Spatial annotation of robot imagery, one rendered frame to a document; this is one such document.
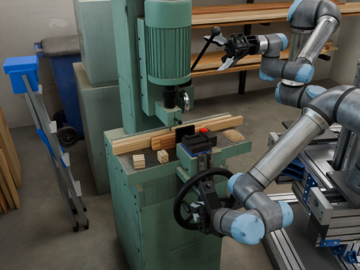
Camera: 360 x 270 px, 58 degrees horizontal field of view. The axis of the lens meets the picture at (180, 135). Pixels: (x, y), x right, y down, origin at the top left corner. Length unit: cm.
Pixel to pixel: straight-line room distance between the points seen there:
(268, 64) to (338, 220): 70
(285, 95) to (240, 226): 107
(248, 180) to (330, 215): 53
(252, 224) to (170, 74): 66
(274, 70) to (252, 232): 77
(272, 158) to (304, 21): 87
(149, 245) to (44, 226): 110
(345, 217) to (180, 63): 91
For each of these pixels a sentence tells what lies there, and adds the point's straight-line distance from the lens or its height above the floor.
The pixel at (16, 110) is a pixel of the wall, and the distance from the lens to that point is 383.
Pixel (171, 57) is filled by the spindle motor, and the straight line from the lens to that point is 125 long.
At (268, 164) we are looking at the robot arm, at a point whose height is 110.
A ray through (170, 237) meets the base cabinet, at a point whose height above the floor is 48.
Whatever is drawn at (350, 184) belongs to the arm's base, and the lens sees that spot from 149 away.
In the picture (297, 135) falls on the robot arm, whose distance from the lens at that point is 103.
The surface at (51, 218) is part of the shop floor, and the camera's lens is 256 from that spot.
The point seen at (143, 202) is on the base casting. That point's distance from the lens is 140.
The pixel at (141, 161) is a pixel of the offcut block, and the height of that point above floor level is 93.
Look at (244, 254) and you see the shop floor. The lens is 221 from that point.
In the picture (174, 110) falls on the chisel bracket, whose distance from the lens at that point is 138.
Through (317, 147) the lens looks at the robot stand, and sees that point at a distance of 190.
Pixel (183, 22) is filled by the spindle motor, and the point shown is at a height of 143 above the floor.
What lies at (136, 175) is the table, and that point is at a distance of 131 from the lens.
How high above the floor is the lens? 165
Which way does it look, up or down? 29 degrees down
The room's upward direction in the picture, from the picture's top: straight up
